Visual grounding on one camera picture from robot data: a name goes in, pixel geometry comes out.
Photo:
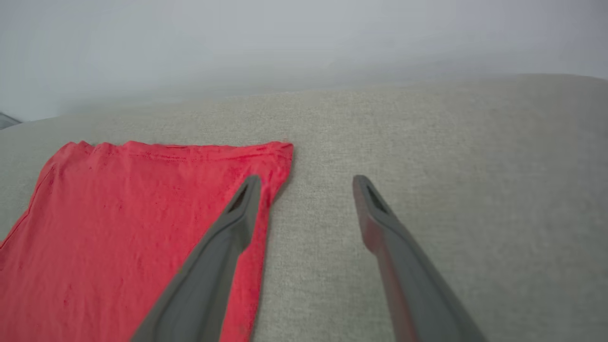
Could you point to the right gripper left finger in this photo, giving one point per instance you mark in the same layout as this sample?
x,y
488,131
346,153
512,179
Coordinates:
x,y
204,285

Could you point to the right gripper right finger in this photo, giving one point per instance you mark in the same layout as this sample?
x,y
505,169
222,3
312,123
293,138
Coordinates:
x,y
413,285

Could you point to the red basketball jersey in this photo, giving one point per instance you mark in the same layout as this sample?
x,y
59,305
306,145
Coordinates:
x,y
118,228

